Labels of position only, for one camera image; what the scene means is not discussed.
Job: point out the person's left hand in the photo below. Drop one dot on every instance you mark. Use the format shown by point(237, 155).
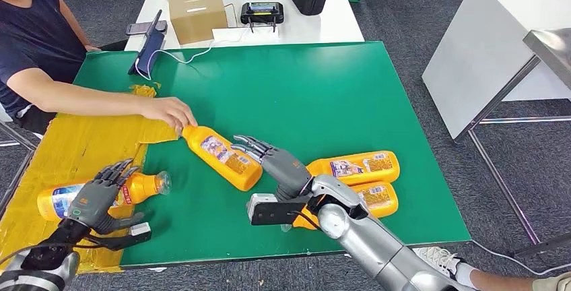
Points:
point(92, 48)

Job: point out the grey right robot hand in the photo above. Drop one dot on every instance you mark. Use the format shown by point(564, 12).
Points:
point(285, 173)

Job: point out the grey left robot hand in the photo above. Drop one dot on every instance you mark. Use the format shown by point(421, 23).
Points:
point(91, 204)

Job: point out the person's right hand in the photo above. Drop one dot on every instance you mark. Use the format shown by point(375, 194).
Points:
point(167, 110)

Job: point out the orange bottle with clear cap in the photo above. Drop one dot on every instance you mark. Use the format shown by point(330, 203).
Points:
point(244, 178)
point(392, 202)
point(319, 170)
point(145, 187)

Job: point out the person's left forearm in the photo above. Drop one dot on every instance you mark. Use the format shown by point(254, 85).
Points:
point(80, 34)

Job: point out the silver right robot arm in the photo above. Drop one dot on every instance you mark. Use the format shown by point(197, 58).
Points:
point(357, 235)

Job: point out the person's right forearm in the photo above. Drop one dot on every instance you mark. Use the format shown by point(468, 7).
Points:
point(80, 99)

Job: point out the grey smartphone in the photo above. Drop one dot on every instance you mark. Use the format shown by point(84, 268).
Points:
point(138, 28)

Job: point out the tablet in navy folio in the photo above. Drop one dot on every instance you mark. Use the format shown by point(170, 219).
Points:
point(149, 50)

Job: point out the person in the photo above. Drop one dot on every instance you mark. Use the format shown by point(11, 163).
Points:
point(35, 34)

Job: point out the yellow taped cardboard sheet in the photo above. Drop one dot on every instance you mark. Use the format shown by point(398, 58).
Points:
point(58, 146)

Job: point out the green table mat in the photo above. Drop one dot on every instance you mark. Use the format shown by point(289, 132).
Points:
point(290, 101)

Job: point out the brown cardboard box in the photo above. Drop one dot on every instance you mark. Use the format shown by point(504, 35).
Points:
point(196, 16)

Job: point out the black controller with screen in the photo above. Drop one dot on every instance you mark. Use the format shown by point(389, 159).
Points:
point(262, 12)

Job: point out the white sneaker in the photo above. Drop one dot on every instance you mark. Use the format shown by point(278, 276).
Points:
point(437, 257)

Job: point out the large white table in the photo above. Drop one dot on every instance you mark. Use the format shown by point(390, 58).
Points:
point(481, 48)

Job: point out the person's leg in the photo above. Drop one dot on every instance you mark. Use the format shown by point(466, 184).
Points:
point(548, 284)

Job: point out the stainless steel table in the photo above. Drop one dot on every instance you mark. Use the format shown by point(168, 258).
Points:
point(553, 48)

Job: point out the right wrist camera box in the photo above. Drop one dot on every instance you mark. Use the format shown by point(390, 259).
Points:
point(276, 213)

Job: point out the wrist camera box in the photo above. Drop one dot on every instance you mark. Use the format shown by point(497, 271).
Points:
point(139, 229)
point(276, 213)

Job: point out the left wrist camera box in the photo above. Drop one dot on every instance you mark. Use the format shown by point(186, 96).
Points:
point(139, 229)

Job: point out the grey metal chair frame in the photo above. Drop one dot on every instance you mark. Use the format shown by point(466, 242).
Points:
point(32, 145)

